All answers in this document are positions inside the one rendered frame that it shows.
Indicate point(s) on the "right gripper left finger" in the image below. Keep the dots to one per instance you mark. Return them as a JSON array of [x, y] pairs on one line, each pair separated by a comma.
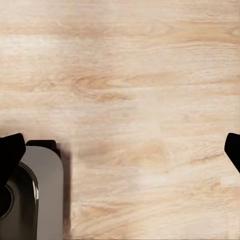
[[12, 149]]

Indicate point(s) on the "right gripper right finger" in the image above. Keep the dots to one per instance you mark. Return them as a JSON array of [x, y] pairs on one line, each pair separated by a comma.
[[232, 148]]

